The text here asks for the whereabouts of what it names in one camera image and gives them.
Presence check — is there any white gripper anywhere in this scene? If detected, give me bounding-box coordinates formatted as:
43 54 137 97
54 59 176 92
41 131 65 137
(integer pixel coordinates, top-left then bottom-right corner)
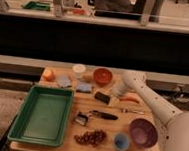
94 88 123 107

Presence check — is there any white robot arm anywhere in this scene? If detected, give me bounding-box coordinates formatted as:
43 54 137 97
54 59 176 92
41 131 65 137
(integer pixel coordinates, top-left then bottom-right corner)
110 70 189 151

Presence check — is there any white cup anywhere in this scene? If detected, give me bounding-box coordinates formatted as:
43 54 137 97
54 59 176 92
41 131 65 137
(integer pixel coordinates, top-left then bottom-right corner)
72 63 86 79

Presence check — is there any small blue cup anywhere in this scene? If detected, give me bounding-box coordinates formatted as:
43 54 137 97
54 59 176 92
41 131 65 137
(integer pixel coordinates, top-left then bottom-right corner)
114 133 130 151

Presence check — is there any red-orange bowl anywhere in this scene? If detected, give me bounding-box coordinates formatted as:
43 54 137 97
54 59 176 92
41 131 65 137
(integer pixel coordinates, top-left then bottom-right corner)
93 68 113 86

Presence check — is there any blue sponge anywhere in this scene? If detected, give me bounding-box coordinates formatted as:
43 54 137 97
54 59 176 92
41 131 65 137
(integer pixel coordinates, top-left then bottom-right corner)
76 83 92 94

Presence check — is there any silver fork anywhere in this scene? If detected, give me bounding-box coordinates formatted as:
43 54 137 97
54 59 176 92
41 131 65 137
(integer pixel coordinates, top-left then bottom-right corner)
121 109 145 115

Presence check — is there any orange carrot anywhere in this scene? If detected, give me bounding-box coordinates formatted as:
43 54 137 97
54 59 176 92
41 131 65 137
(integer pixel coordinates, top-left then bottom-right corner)
120 97 140 103

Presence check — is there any small metal clip tool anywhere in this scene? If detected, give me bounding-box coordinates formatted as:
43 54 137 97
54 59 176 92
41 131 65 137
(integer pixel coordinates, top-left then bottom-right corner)
73 113 89 126

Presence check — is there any bunch of dark grapes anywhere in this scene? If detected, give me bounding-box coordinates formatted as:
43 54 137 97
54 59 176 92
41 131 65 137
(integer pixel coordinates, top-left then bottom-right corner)
74 130 107 147

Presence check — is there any light blue cloth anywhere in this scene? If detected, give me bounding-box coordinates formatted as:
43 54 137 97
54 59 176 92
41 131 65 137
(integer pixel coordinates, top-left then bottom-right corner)
56 75 71 88

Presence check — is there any wooden table board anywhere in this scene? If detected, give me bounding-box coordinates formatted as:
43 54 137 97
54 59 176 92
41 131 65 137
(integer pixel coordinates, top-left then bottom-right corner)
8 63 170 151

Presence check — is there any purple bowl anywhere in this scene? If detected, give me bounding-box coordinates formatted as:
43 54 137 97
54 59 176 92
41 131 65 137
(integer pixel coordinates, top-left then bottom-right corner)
129 118 158 149

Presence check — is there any orange fruit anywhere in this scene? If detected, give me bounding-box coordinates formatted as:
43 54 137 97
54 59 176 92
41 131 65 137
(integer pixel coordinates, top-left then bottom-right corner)
43 69 55 82

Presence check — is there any green plastic tray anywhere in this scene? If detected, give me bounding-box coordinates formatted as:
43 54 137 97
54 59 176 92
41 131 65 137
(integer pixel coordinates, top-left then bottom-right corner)
8 85 74 147

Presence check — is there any person in background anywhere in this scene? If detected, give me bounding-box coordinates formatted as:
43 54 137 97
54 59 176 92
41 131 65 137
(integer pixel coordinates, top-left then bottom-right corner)
93 0 134 13

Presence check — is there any green object in background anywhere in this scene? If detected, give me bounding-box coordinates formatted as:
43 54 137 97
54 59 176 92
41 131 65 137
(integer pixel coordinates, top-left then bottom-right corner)
22 1 51 11

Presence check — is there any black handled peeler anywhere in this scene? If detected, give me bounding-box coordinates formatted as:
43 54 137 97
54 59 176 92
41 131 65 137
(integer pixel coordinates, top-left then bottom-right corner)
90 110 118 120

